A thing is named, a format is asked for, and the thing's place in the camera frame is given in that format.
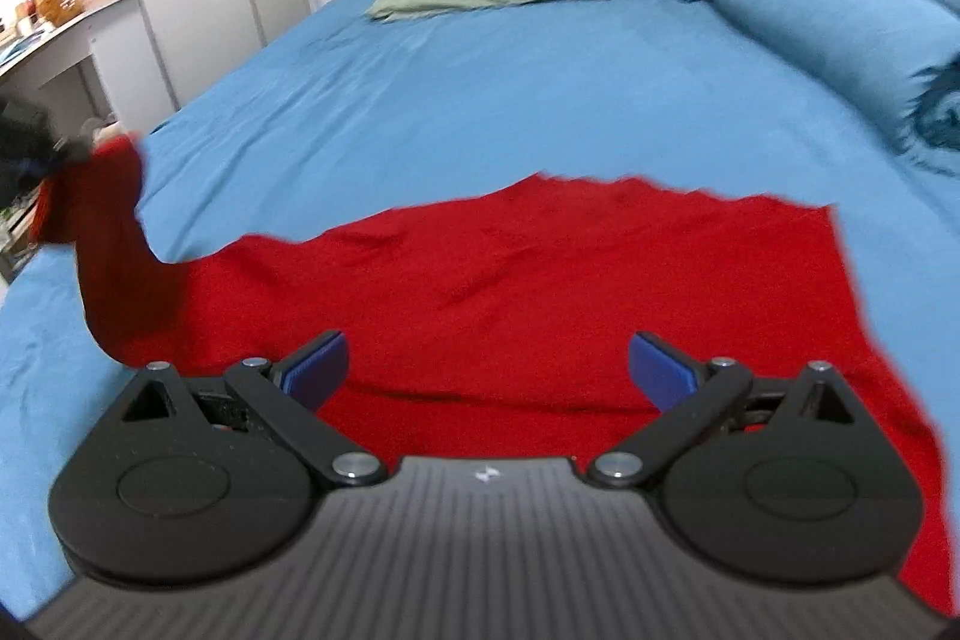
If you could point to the red garment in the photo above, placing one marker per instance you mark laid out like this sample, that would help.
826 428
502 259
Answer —
525 280

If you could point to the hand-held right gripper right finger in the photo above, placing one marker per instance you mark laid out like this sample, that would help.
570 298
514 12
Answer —
660 374

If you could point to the white desk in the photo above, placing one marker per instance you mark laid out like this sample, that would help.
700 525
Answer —
71 44

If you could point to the blue bed sheet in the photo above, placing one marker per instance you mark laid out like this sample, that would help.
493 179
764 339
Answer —
450 100

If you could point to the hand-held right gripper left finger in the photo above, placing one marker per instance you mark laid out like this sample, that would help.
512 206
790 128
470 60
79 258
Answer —
319 371

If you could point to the rolled blue duvet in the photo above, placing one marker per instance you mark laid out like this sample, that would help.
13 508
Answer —
795 18

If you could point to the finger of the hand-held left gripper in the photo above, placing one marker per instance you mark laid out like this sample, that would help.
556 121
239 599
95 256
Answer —
71 150

